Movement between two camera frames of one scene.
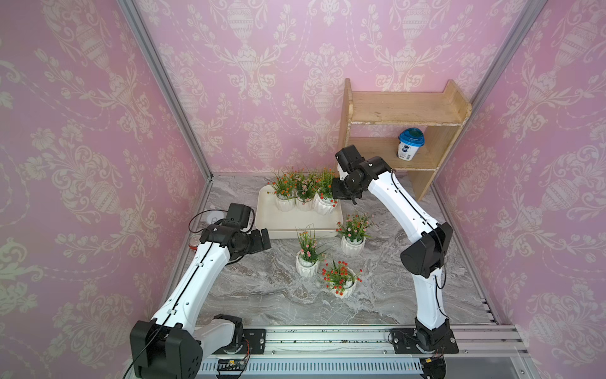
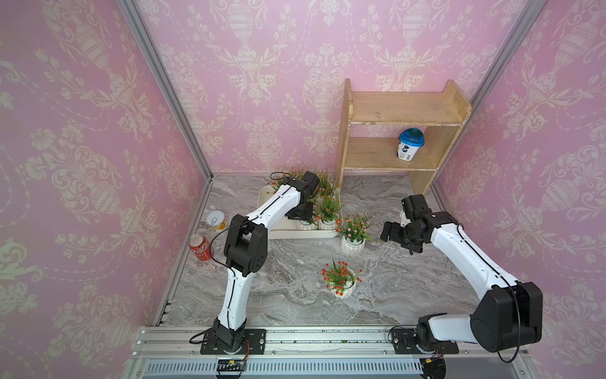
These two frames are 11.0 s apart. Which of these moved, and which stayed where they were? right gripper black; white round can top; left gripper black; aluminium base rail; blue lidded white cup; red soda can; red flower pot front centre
Moved: right gripper black; left gripper black
Stayed: red flower pot front centre; blue lidded white cup; aluminium base rail; white round can top; red soda can
